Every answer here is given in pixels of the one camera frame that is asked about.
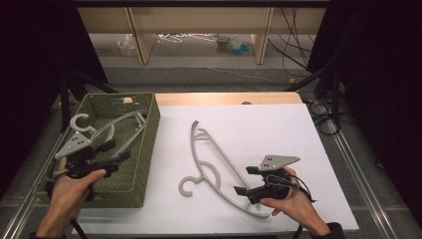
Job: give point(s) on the pile of colourful toys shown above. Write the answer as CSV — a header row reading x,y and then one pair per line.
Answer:
x,y
237,46

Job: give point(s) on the grey plastic clothes hanger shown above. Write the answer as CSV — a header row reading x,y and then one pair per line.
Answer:
x,y
77,116
181,186

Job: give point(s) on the aluminium rail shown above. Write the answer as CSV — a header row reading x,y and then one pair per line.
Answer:
x,y
361,179
20,212

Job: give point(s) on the white hangers on floor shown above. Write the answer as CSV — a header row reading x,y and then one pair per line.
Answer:
x,y
169,38

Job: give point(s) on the clear plastic bag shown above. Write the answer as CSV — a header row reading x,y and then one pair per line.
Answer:
x,y
127,45

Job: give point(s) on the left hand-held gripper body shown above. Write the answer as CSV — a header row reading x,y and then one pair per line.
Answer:
x,y
76,144

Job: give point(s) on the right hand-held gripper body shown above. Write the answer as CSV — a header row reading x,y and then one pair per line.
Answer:
x,y
277,162

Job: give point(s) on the person's left hand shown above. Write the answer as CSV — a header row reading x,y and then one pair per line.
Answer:
x,y
69,195

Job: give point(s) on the light wooden shelf unit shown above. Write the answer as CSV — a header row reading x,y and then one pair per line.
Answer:
x,y
142,36

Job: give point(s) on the green woven basket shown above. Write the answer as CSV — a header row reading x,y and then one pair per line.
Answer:
x,y
147,156

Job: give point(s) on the black metal stand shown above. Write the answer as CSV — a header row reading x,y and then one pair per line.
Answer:
x,y
335,96
64,99

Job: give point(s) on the person's right hand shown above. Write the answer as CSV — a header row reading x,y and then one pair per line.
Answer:
x,y
297,207

